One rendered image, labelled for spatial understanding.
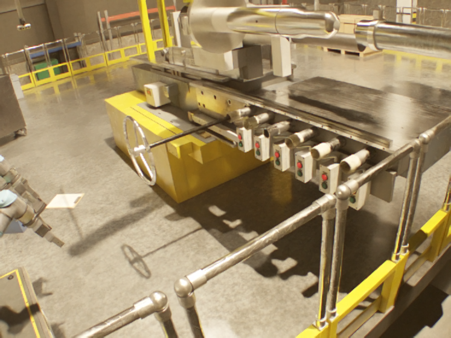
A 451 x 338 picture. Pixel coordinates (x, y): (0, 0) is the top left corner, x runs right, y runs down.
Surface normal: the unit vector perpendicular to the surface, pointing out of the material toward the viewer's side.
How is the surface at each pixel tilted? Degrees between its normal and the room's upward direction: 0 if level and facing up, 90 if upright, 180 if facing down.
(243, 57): 90
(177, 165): 90
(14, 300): 0
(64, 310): 0
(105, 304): 0
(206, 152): 90
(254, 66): 90
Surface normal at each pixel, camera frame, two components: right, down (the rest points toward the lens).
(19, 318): -0.10, -0.87
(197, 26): 0.59, 0.34
